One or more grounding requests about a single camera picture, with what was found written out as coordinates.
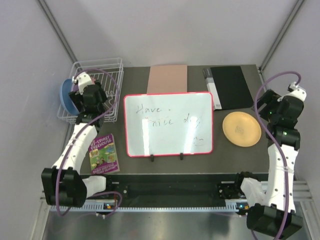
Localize purple plate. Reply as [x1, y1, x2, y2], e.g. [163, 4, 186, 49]
[71, 84, 79, 92]

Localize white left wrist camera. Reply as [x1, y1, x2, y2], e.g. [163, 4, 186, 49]
[71, 72, 94, 94]

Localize black folder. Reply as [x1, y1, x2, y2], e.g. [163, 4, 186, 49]
[203, 66, 254, 111]

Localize red framed whiteboard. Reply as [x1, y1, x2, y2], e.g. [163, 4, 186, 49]
[123, 92, 214, 158]

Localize yellow bear plate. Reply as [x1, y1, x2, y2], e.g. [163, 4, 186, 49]
[222, 111, 262, 148]

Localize pink plate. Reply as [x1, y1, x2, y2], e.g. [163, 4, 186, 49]
[90, 77, 96, 84]

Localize grey slotted cable duct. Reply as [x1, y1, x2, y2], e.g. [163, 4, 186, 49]
[49, 201, 253, 213]

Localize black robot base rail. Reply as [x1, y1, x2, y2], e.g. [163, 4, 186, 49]
[106, 174, 244, 207]

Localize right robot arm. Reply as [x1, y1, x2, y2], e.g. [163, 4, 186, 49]
[233, 89, 307, 240]

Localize white wire dish rack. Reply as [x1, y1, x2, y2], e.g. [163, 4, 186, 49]
[57, 57, 124, 124]

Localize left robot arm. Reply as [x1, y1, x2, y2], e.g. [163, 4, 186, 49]
[41, 82, 114, 208]

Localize purple treehouse children's book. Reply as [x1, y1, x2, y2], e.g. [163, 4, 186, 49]
[88, 134, 120, 175]

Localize blue plate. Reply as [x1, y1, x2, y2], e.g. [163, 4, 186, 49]
[59, 78, 79, 116]

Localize brown cardboard sheet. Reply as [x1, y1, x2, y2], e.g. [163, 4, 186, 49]
[146, 64, 188, 94]

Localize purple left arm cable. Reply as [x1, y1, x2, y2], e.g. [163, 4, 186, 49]
[55, 68, 123, 217]

